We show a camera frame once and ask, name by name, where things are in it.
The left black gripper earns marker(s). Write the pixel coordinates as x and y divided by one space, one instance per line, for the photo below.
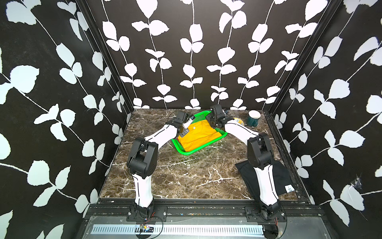
184 132

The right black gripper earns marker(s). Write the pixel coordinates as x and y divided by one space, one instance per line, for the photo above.
208 117

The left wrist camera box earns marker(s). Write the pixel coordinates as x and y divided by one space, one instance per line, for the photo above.
184 128

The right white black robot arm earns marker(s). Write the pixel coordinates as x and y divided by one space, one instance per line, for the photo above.
259 154

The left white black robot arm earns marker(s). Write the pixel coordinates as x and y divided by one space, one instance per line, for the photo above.
143 157

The small circuit board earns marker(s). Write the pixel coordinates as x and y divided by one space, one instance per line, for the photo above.
145 229

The white perforated rail strip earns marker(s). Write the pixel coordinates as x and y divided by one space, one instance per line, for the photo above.
189 230

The yellow t-shirt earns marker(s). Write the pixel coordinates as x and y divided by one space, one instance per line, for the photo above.
199 134

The green plastic basket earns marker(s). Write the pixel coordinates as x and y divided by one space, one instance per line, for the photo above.
198 117

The dark green mug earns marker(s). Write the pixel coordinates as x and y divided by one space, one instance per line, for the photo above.
253 118

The black t-shirt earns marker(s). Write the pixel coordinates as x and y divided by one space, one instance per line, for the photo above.
282 180

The patterned yellow blue bowl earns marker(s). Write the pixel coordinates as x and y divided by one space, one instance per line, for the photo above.
239 121

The black front mounting rail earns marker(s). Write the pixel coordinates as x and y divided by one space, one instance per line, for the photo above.
181 208

